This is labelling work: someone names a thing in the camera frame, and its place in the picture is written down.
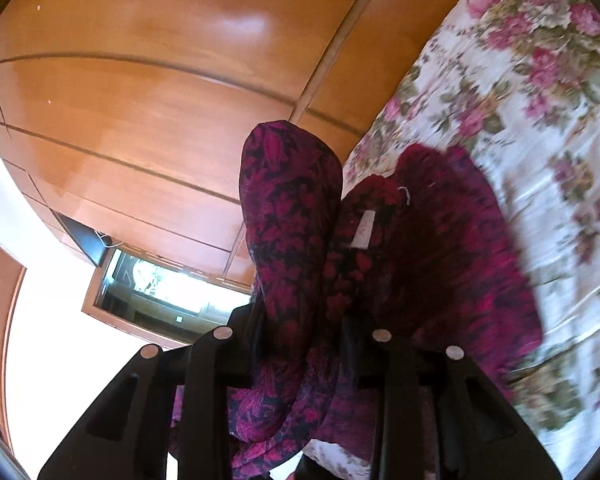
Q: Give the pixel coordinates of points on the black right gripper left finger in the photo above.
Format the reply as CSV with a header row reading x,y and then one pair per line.
x,y
124,433

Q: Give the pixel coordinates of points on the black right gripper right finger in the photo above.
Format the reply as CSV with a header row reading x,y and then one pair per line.
x,y
438,415

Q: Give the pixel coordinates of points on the dark red floral sweater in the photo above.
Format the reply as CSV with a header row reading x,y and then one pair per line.
x,y
423,253

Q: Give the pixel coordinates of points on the wooden wardrobe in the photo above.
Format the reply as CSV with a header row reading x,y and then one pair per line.
x,y
129,115

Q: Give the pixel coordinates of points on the floral bed quilt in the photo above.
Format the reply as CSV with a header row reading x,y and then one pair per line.
x,y
517,83

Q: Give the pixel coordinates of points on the window with wooden frame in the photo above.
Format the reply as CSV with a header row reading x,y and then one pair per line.
x,y
153,301

